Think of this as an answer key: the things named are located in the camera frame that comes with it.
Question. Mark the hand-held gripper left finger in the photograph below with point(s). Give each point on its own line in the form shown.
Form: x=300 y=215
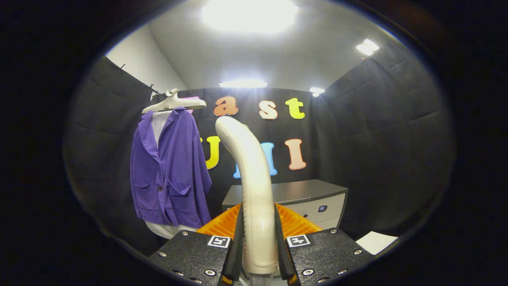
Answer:
x=194 y=254

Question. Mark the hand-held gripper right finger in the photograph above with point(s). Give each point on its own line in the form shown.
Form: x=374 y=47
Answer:
x=329 y=254

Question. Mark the white garment steamer head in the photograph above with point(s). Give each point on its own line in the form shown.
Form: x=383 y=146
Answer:
x=256 y=198

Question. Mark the purple jacket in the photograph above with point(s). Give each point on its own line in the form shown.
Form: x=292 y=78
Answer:
x=178 y=167

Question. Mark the white shirt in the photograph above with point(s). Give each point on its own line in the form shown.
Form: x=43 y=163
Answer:
x=158 y=123

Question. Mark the white clothes hanger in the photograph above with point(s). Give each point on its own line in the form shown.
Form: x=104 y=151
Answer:
x=178 y=104

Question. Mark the grey cabinet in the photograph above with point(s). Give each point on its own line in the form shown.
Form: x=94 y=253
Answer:
x=301 y=190

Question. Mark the small ceiling light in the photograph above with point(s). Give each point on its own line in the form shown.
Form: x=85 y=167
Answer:
x=316 y=91

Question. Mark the long ceiling strip light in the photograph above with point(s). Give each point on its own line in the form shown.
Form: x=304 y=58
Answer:
x=243 y=84

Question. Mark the twin ceiling light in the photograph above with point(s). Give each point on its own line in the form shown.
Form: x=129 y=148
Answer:
x=367 y=47

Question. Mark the large ceiling light panel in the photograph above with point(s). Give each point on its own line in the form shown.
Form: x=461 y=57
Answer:
x=250 y=14

